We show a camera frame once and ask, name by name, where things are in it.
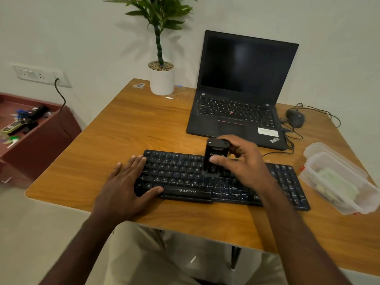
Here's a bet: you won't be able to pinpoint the black laptop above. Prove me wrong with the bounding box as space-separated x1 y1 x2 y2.
186 30 300 151

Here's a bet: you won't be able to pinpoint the person's beige trousers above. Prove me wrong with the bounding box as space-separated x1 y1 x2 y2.
85 221 289 285

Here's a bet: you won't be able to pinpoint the person's right forearm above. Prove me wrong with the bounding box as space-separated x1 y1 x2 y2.
252 186 354 285

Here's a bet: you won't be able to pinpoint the black keyboard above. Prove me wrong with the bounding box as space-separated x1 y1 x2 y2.
134 149 311 212

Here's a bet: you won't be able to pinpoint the black table leg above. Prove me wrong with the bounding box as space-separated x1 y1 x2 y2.
231 246 242 270

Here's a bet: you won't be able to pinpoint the pale green cloth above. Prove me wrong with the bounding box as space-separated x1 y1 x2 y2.
315 168 360 205

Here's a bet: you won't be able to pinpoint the white wall socket plate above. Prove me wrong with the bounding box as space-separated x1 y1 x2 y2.
11 63 73 89

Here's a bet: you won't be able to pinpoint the yellow green handheld tool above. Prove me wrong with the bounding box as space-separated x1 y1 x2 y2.
1 119 22 136

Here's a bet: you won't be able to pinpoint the maroon side cabinet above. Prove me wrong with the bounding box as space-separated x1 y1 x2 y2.
0 92 82 182

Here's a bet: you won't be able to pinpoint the white plant pot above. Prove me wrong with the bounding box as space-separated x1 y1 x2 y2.
148 61 176 96

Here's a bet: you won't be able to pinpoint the person's left forearm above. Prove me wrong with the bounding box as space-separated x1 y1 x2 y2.
39 211 120 285

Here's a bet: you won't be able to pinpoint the black mouse cable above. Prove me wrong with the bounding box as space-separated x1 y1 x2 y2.
279 103 341 149

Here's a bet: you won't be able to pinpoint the clear plastic container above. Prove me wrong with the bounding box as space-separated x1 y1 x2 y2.
298 151 380 216

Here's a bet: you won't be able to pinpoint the black power cable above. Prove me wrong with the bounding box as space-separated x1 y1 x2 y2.
54 78 74 140

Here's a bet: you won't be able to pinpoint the black handheld cleaning device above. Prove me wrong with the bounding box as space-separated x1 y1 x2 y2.
203 138 231 176

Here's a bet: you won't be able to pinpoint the black computer mouse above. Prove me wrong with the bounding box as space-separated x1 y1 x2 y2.
286 108 306 128

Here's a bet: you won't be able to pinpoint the person's right hand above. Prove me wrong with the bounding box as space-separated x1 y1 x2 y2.
209 135 278 200

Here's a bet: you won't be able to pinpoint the green bamboo plant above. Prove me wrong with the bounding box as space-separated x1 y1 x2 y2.
103 0 198 68

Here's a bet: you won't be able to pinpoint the black keyboard cable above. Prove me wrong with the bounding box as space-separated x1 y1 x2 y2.
261 140 295 158

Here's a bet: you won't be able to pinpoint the person's left hand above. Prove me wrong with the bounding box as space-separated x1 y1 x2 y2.
91 155 164 225

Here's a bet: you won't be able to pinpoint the clear plastic container lid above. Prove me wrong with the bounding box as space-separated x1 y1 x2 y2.
303 142 369 179

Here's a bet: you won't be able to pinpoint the black gadget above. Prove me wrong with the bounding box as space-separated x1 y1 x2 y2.
29 105 50 120

